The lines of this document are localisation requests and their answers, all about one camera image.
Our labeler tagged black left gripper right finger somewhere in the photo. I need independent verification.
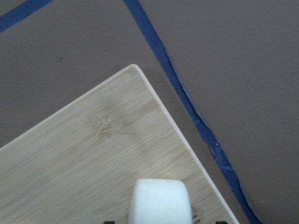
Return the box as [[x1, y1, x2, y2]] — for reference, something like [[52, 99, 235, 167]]
[[215, 221, 228, 224]]

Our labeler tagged white steamed bun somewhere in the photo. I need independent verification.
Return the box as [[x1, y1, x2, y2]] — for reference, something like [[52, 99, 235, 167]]
[[128, 179, 192, 224]]

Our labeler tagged bamboo cutting board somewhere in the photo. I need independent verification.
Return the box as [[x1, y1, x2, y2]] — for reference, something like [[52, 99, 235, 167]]
[[0, 64, 238, 224]]

